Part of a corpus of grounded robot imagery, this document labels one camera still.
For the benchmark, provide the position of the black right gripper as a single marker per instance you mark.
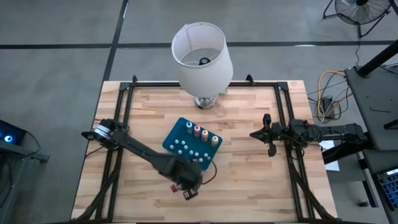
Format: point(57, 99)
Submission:
point(274, 132)

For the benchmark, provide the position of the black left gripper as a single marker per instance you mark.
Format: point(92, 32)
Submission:
point(188, 175)

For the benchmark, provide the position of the yellow food coloring bottle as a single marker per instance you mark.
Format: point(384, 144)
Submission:
point(204, 135)
point(214, 140)

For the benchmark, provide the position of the blue plastic tray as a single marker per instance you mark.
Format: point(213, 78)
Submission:
point(178, 132)

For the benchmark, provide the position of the orange-red food coloring bottle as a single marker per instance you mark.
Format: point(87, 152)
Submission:
point(197, 130)

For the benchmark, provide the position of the green food coloring bottle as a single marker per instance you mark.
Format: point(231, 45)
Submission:
point(189, 126)

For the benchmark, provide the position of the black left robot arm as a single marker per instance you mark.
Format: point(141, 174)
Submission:
point(140, 151)

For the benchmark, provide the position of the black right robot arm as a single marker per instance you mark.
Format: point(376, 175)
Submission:
point(337, 135)

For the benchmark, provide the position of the black power strip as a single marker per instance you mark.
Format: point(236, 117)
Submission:
point(327, 104)

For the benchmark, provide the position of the white paper sheet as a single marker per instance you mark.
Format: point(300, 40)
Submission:
point(333, 166)

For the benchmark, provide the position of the white shade silver table lamp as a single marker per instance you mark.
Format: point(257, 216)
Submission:
point(202, 74)

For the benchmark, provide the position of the black metal beam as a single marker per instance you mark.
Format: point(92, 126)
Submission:
point(345, 153)

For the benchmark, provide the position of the grey lower shelf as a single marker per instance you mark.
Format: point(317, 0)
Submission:
point(376, 161)

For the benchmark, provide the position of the grey side table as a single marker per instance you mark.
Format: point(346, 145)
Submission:
point(373, 93)

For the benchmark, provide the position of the black allen key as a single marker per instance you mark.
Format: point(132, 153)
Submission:
point(380, 110)

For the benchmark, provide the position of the backlit keyboard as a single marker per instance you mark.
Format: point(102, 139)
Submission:
point(390, 186)

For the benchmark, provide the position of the black stand pole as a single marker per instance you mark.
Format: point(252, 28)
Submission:
point(379, 57)

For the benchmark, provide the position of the black floor fan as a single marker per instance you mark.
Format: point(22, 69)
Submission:
point(362, 12)

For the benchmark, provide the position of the black computer blue light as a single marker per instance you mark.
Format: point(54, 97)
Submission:
point(12, 133)

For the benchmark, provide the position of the black bracket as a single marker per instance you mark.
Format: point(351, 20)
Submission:
point(391, 125)

